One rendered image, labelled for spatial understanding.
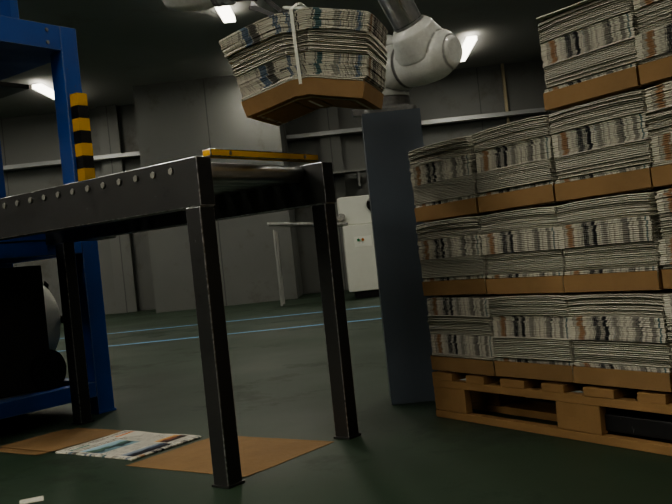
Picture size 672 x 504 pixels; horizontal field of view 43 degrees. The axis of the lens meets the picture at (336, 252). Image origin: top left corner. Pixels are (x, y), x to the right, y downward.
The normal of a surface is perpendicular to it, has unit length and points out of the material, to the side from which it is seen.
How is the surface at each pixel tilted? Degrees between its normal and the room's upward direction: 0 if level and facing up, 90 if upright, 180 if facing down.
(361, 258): 90
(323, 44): 92
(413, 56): 122
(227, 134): 90
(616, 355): 90
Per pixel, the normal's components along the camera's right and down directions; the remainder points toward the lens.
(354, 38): -0.24, 0.06
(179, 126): -0.03, 0.00
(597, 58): -0.84, 0.08
